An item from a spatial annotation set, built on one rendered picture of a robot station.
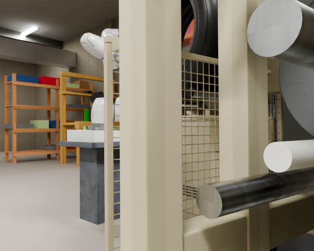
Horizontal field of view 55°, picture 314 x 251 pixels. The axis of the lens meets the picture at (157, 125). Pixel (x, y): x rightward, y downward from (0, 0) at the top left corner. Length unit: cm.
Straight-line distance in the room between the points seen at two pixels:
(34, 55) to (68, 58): 104
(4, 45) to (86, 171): 672
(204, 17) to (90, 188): 169
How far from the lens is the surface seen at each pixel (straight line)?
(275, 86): 138
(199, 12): 128
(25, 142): 1196
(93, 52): 192
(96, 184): 244
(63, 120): 683
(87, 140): 233
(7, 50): 892
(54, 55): 944
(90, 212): 255
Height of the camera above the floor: 75
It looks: 1 degrees up
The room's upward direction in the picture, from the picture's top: straight up
